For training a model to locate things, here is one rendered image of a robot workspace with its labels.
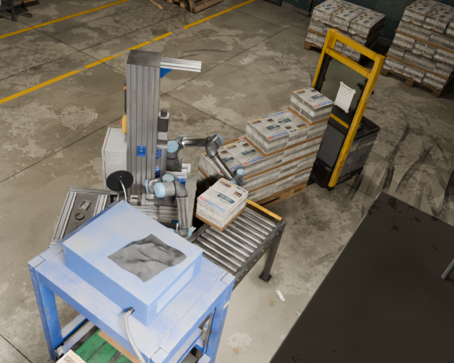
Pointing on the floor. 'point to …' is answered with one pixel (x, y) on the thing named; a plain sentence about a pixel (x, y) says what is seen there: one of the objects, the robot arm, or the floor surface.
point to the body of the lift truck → (327, 149)
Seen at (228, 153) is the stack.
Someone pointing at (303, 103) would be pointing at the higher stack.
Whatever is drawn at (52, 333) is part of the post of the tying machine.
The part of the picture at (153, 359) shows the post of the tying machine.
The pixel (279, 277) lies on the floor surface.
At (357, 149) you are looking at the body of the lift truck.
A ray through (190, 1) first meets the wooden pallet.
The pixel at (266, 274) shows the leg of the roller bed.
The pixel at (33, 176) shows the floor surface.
